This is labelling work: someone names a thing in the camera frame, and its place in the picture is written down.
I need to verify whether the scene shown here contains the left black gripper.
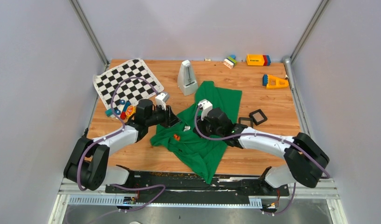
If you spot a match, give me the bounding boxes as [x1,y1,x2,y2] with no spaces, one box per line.
[145,103,181,128]

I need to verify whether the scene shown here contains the green garment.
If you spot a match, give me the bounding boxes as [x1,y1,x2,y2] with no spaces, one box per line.
[150,81,242,184]

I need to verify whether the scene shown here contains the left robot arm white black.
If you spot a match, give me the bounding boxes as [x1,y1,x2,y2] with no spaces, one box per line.
[63,99,180,193]

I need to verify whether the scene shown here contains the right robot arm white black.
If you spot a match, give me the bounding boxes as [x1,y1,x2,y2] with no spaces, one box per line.
[194,107,330,195]

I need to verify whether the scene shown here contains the grey metronome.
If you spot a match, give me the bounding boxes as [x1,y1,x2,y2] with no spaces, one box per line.
[177,60,199,96]

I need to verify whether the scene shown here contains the yellow round toy block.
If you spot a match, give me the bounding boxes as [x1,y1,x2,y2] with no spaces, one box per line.
[125,105,136,118]

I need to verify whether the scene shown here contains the black white checkerboard sheet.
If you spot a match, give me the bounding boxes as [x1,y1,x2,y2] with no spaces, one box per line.
[93,59,164,110]

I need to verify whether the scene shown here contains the blue red toy block figure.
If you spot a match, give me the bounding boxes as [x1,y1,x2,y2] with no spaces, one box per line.
[115,99,131,120]

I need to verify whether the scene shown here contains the white green blue toy blocks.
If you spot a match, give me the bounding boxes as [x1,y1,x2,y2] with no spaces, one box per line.
[223,55,237,69]

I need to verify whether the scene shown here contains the teal toy block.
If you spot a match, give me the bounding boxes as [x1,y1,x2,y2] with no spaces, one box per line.
[105,108,114,117]

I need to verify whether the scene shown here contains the orange blue toy ramp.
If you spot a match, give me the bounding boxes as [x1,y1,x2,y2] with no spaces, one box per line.
[262,74,289,89]

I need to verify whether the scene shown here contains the yellow red blue toy block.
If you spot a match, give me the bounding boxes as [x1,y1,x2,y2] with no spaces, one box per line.
[246,54,271,66]

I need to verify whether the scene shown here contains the grey metal pipe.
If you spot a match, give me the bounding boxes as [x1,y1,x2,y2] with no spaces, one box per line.
[283,56,295,91]

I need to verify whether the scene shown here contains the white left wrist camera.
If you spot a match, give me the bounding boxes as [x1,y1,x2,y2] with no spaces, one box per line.
[155,91,170,110]

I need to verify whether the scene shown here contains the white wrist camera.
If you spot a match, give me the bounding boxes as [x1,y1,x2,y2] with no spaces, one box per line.
[198,99,213,120]
[155,91,170,110]

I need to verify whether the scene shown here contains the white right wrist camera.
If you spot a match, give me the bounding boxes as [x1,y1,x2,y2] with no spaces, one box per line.
[198,99,213,120]

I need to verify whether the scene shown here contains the small black frame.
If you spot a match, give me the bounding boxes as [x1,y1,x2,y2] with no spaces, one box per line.
[238,117,253,128]

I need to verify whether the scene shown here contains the black square frame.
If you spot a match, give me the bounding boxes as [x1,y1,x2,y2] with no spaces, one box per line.
[249,109,268,126]

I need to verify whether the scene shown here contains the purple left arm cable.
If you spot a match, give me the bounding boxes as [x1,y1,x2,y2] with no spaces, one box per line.
[76,77,166,213]

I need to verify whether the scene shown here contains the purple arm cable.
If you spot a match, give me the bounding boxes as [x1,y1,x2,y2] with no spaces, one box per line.
[76,77,166,213]
[194,105,331,216]

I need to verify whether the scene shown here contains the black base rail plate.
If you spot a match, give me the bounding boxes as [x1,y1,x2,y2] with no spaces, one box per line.
[104,171,291,205]

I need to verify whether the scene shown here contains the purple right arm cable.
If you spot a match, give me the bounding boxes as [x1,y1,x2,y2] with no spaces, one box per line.
[194,105,331,216]

